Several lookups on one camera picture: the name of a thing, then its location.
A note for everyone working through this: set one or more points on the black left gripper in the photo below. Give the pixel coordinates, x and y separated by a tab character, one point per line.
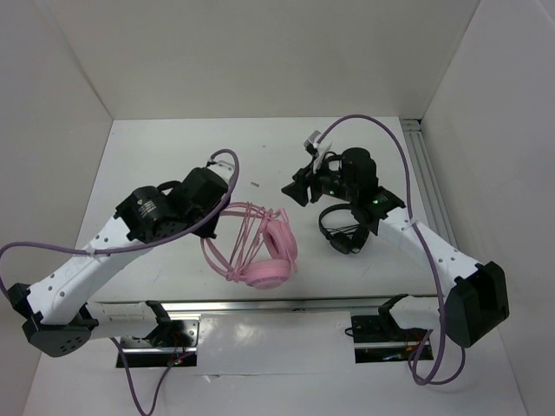
208	230

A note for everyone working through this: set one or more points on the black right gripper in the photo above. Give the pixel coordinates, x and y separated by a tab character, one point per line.
304	178

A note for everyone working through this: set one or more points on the pink gaming headphones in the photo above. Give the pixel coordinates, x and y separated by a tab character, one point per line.
265	251

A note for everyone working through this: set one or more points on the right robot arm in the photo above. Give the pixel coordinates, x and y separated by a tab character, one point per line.
473	297

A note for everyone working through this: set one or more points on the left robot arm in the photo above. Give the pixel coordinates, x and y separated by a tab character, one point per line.
59	315

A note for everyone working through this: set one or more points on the black headphones near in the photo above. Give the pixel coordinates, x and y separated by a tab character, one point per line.
344	229

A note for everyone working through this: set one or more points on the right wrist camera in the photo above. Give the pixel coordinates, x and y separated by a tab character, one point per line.
315	145

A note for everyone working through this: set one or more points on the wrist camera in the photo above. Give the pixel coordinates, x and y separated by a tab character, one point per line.
315	145
223	169

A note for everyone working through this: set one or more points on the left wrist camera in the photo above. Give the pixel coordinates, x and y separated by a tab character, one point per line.
223	169

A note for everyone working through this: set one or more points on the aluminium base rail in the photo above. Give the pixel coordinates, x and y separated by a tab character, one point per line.
187	310

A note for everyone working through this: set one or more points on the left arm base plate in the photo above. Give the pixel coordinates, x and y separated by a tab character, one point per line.
179	347

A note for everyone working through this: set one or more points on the aluminium side rail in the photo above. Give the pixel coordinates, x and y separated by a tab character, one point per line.
434	205

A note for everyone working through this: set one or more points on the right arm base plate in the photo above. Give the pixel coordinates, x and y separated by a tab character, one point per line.
373	343

